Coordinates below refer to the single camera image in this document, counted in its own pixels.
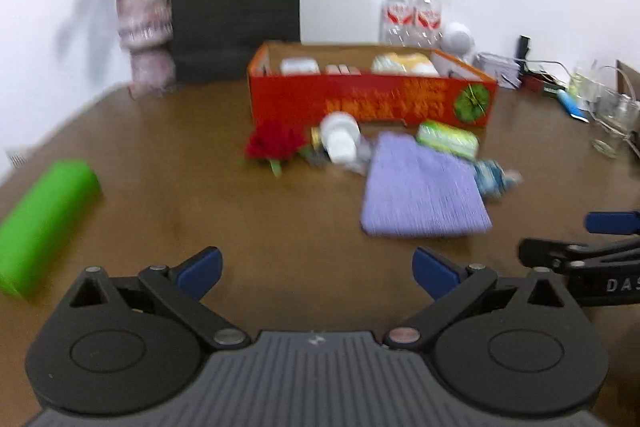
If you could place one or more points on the brown cardboard box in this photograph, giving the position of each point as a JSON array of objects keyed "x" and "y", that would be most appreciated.
[{"x": 631, "y": 77}]

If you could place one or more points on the purple cloth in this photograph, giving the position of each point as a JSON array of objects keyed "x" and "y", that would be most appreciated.
[{"x": 422, "y": 187}]

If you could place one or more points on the green tissue packet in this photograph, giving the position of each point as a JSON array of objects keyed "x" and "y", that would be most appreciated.
[{"x": 447, "y": 138}]

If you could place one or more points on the small white box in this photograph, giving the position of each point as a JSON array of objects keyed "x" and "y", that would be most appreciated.
[{"x": 497, "y": 67}]

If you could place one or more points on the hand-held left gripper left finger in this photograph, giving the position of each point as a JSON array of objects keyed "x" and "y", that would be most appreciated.
[{"x": 202, "y": 271}]

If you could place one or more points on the red artificial rose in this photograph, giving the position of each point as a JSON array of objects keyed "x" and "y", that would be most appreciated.
[{"x": 272, "y": 146}]

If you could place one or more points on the red cardboard box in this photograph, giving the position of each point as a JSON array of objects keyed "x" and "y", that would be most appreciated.
[{"x": 360, "y": 104}]

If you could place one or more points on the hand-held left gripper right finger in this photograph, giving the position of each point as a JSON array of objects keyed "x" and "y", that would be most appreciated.
[{"x": 434, "y": 271}]

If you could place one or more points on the blue and white tube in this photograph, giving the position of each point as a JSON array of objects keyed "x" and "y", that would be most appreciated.
[{"x": 572, "y": 106}]

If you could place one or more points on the white plastic bottle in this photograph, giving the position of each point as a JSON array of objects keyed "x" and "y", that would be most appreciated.
[{"x": 340, "y": 137}]

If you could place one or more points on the green cylinder roll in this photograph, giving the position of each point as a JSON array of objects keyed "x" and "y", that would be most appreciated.
[{"x": 42, "y": 222}]

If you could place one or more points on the white flat pack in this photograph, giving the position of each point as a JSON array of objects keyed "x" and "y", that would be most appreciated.
[{"x": 300, "y": 67}]

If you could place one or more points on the blue and white wrapper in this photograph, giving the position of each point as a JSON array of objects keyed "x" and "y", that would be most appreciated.
[{"x": 492, "y": 177}]

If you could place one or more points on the clear water bottle red label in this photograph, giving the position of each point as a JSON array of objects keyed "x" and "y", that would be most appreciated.
[
  {"x": 429, "y": 14},
  {"x": 398, "y": 14}
]

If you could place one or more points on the white round device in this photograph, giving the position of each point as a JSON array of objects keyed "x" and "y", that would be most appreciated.
[{"x": 457, "y": 38}]

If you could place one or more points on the yellow and white packet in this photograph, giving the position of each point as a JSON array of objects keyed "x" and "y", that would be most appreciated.
[{"x": 404, "y": 64}]

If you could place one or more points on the black charger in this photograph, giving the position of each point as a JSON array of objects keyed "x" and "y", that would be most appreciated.
[{"x": 523, "y": 48}]

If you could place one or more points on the red and black device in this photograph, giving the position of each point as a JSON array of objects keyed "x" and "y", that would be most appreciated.
[{"x": 540, "y": 83}]

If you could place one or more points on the pink small packets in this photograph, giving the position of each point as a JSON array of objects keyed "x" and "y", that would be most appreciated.
[{"x": 342, "y": 69}]

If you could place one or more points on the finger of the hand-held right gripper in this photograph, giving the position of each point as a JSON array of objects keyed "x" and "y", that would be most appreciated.
[
  {"x": 612, "y": 222},
  {"x": 550, "y": 253}
]

